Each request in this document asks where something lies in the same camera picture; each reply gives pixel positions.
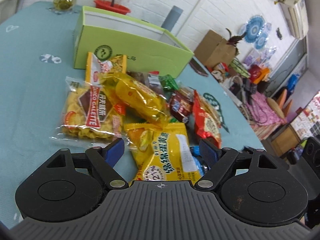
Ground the blue oreo snack pack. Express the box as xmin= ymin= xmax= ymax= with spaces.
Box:
xmin=190 ymin=146 xmax=209 ymax=176

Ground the clear galette cookie bag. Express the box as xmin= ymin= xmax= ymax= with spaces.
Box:
xmin=52 ymin=77 xmax=125 ymax=147

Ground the red peanut snack bag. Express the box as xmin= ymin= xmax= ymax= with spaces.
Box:
xmin=193 ymin=90 xmax=222 ymax=148

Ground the yellow egg-cake snack bag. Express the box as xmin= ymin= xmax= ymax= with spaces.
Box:
xmin=124 ymin=122 xmax=203 ymax=184

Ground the dark red cookie pack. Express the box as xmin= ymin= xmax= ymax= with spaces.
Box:
xmin=169 ymin=88 xmax=194 ymax=124

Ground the yellow transparent cake pack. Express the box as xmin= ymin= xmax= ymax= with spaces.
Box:
xmin=99 ymin=72 xmax=170 ymax=127

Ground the yellow noodle snack bag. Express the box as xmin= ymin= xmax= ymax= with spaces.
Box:
xmin=85 ymin=52 xmax=127 ymax=85

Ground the clear red-zip date bag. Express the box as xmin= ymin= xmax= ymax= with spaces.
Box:
xmin=126 ymin=71 xmax=165 ymax=98

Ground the small green candy pack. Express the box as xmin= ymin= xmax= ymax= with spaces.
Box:
xmin=159 ymin=74 xmax=179 ymax=92

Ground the plaid side tablecloth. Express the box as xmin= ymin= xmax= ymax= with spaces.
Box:
xmin=220 ymin=80 xmax=288 ymax=140

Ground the red smartphone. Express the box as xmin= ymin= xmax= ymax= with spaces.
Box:
xmin=189 ymin=57 xmax=208 ymax=77

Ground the brown paper bag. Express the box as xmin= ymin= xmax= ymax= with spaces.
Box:
xmin=194 ymin=30 xmax=238 ymax=68

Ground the purple leafy plant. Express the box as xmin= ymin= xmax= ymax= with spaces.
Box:
xmin=226 ymin=28 xmax=246 ymax=47

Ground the green cardboard box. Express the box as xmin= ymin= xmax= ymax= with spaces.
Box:
xmin=73 ymin=6 xmax=194 ymax=77

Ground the white air conditioner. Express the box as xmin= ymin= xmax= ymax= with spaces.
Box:
xmin=279 ymin=0 xmax=309 ymax=40

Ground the red plastic basket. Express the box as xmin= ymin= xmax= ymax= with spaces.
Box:
xmin=94 ymin=0 xmax=131 ymax=15

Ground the grey-blue thermos bottle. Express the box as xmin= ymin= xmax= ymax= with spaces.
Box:
xmin=161 ymin=5 xmax=183 ymax=31

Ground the blue round wall fan decoration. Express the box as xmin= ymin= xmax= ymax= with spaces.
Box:
xmin=245 ymin=15 xmax=265 ymax=43

